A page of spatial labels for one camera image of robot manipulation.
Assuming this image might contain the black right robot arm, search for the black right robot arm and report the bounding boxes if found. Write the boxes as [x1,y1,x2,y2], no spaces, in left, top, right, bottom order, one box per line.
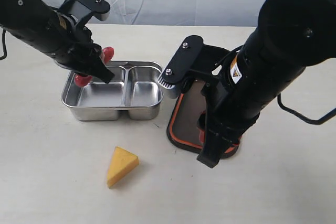
[197,0,335,168]

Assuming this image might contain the dark transparent lunch box lid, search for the dark transparent lunch box lid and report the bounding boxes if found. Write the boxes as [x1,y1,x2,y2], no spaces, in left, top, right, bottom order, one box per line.
[166,78,240,159]

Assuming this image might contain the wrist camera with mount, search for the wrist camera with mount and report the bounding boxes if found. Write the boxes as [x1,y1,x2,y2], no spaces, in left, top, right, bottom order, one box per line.
[158,35,229,99]
[58,0,110,28]

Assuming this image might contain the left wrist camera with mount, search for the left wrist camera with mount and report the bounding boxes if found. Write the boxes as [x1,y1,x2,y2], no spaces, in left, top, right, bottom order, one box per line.
[58,0,110,28]

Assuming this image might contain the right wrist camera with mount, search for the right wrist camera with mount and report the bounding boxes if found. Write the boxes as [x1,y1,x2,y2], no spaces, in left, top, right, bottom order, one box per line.
[158,35,229,99]

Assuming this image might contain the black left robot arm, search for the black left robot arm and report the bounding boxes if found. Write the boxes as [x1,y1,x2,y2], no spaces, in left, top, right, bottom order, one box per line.
[1,0,114,83]

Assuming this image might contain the yellow cheese wedge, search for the yellow cheese wedge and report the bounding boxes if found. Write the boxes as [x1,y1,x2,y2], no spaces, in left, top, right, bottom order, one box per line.
[107,146,140,188]

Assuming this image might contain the red sausage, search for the red sausage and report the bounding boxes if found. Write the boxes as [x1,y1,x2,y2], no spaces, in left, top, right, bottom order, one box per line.
[74,47,114,87]

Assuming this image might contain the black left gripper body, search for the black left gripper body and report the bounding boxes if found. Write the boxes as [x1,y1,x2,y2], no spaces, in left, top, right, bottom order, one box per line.
[47,16,114,83]

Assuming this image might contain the stainless steel lunch box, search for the stainless steel lunch box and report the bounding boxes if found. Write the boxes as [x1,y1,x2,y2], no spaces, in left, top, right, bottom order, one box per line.
[61,61,164,121]

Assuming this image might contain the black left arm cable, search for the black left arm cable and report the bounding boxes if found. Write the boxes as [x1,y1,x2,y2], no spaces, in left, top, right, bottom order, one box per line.
[0,28,8,61]

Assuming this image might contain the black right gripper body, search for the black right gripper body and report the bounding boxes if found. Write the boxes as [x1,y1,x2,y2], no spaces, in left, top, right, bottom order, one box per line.
[197,82,260,168]

